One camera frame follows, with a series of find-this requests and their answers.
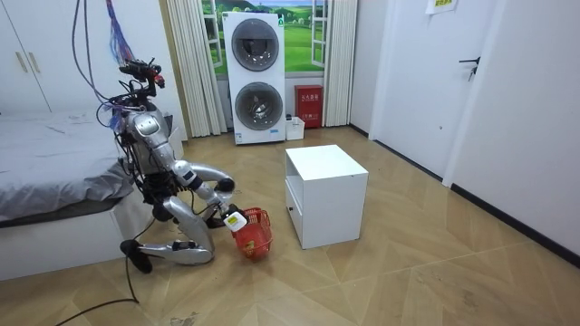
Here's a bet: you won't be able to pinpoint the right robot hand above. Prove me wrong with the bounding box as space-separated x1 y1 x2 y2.
221 203 249 234

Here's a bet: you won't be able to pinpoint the red plastic basket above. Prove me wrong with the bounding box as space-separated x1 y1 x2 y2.
230 206 275 263

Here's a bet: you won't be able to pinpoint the robot legs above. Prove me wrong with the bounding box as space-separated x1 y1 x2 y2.
119 162 237 275

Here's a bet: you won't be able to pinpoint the robot body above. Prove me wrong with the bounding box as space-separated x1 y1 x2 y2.
95 57 182 219

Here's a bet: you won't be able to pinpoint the white bedside cabinet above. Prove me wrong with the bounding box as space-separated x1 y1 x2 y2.
284 144 370 251

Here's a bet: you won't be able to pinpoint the small white bin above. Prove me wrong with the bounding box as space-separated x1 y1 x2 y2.
285 115 306 142

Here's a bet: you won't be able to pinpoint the red fire equipment box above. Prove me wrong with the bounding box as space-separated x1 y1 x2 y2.
294 83 324 129

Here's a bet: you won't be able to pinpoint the white washing machine tower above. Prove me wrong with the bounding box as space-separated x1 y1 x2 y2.
221 10 288 147

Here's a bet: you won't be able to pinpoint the cream pleated curtain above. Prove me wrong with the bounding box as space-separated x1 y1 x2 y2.
164 0 228 139
323 0 360 129

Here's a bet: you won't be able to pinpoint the grey bed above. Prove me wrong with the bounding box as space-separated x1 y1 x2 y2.
0 107 186 283

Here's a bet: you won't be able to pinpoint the white room door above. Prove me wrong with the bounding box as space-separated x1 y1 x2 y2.
369 0 487 181

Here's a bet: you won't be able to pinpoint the white wardrobe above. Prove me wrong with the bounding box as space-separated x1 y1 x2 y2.
0 0 183 115

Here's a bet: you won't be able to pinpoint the black floor cable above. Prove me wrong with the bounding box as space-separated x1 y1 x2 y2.
53 216 159 326

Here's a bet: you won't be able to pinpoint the landscape window wall poster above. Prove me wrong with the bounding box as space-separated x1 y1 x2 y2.
200 0 331 77

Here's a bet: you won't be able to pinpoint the cable bundle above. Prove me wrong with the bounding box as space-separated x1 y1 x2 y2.
71 0 137 106

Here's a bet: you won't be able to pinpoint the paper wall notice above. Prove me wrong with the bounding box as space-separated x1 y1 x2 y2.
424 0 459 16

